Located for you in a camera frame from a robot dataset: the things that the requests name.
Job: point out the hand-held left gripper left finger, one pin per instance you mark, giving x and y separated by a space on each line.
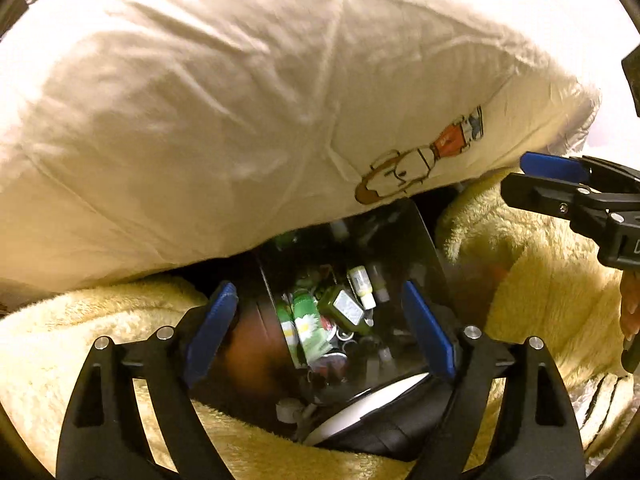
210 330

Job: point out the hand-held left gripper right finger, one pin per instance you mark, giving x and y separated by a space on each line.
430 330

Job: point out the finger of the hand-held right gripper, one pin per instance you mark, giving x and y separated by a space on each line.
547 165
537 192

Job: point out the small white yellow bottle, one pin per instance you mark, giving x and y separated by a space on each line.
362 285

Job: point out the black trash bin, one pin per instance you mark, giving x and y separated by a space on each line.
410 250

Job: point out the dark green labelled bottle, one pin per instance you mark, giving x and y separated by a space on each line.
344 306

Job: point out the green daisy print bottle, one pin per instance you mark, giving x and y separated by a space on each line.
306 321

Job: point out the person's right hand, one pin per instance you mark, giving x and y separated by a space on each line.
631 305

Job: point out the yellow fluffy blanket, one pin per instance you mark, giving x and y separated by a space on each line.
540 285

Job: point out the grey striped cloth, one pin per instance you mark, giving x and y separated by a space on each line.
597 400

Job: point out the cream cartoon print quilt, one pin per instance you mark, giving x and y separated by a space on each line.
200 110

